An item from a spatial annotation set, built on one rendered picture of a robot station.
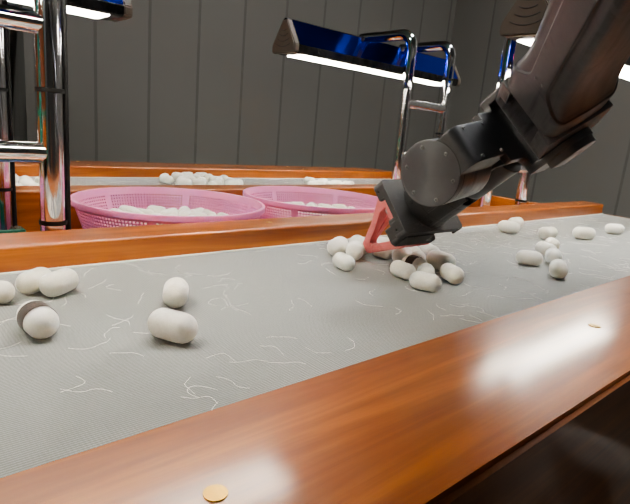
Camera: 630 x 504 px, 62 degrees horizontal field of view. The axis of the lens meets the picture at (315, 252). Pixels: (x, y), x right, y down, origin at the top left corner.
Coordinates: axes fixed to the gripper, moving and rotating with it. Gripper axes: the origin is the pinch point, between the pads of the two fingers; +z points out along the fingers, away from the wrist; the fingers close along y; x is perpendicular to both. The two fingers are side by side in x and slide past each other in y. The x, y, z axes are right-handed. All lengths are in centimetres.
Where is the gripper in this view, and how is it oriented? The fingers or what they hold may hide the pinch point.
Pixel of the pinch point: (370, 244)
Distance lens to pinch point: 63.1
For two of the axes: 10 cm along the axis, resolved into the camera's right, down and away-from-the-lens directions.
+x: 3.7, 8.8, -3.0
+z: -5.6, 4.6, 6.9
